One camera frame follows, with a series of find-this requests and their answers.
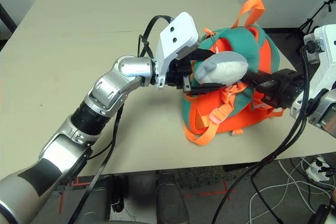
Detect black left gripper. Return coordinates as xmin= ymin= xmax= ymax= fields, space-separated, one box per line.
xmin=167 ymin=48 xmax=229 ymax=97

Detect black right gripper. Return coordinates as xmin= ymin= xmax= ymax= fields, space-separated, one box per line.
xmin=243 ymin=68 xmax=305 ymax=109

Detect orange and teal backpack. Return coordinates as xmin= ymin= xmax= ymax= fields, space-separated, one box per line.
xmin=182 ymin=0 xmax=286 ymax=146

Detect grey white plush toy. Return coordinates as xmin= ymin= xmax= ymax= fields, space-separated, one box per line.
xmin=193 ymin=52 xmax=249 ymax=85

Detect black tripod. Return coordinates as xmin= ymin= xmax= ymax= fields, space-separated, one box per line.
xmin=299 ymin=0 xmax=336 ymax=32

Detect white power strip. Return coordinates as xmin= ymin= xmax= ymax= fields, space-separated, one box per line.
xmin=306 ymin=157 xmax=333 ymax=183

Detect dark right robot leg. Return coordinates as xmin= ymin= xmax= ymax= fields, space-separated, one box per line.
xmin=156 ymin=173 xmax=190 ymax=224

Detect dark robot leg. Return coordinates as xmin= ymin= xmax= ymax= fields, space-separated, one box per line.
xmin=86 ymin=175 xmax=129 ymax=224
xmin=156 ymin=173 xmax=190 ymax=224

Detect dark left robot leg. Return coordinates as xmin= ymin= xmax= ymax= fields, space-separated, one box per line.
xmin=86 ymin=175 xmax=129 ymax=224

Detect black metal stand leg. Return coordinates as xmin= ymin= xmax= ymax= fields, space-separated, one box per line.
xmin=0 ymin=2 xmax=18 ymax=51

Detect silver ball chain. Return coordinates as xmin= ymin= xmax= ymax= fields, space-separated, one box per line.
xmin=211 ymin=31 xmax=220 ymax=55

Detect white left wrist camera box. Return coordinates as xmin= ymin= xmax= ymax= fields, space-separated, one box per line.
xmin=154 ymin=11 xmax=202 ymax=90

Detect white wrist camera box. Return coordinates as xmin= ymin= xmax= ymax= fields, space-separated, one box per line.
xmin=154 ymin=11 xmax=202 ymax=90
xmin=303 ymin=24 xmax=336 ymax=104

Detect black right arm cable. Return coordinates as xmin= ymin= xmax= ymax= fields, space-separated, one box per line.
xmin=211 ymin=45 xmax=316 ymax=224

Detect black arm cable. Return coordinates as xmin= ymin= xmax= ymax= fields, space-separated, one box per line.
xmin=211 ymin=45 xmax=316 ymax=224
xmin=69 ymin=14 xmax=175 ymax=224

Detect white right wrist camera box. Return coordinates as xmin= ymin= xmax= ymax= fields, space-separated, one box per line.
xmin=303 ymin=24 xmax=336 ymax=104

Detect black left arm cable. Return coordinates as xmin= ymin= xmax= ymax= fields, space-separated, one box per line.
xmin=69 ymin=14 xmax=175 ymax=224

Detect white floor cables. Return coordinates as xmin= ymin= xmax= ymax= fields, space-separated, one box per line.
xmin=248 ymin=155 xmax=336 ymax=224

